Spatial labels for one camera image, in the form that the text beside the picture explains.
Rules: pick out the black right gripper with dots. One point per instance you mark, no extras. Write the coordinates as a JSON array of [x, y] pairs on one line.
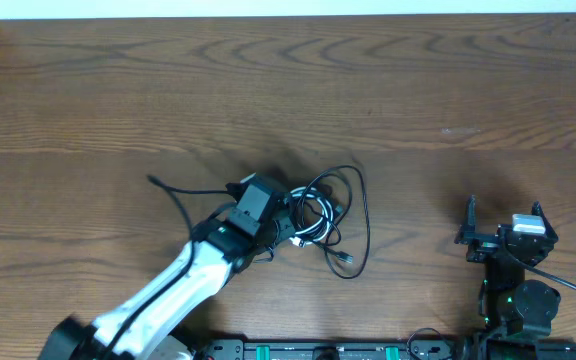
[[483, 246]]

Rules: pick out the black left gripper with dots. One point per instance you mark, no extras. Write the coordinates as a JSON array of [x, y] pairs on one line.
[[282, 226]]

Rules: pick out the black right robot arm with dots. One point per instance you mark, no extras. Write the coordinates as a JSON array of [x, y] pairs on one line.
[[517, 311]]

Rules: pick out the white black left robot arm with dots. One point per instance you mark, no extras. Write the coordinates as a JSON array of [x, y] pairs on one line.
[[222, 245]]

